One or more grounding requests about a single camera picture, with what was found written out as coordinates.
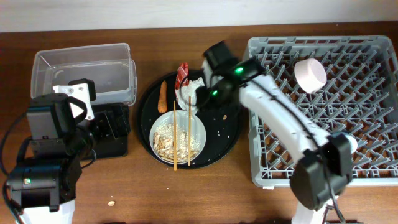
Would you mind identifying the pink bowl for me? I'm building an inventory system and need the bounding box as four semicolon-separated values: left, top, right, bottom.
294;58;327;94

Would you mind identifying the blue plastic cup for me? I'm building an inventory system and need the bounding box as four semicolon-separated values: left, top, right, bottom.
345;133;358;154

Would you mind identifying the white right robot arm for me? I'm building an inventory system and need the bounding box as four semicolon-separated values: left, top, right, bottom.
197;55;358;223

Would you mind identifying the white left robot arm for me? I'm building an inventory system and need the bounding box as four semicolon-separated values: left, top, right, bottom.
3;93;131;223

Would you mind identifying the grey dishwasher rack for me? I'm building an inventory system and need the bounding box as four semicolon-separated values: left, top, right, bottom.
244;35;397;186

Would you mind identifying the black rectangular tray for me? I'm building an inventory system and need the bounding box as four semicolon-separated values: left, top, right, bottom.
77;103;128;159

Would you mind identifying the round black tray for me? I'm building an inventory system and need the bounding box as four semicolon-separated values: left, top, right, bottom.
136;72;243;169

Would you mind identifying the crumpled white napkin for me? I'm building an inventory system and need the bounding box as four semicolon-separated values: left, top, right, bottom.
175;77;205;114

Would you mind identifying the red snack wrapper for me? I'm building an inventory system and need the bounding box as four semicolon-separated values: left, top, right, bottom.
175;63;189;90

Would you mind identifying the white plate with food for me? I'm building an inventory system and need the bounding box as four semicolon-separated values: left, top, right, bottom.
149;110;206;167

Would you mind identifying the orange carrot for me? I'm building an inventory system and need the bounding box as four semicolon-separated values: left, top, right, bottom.
157;80;167;114

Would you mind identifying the clear plastic bin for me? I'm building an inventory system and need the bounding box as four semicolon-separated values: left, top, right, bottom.
30;43;137;106

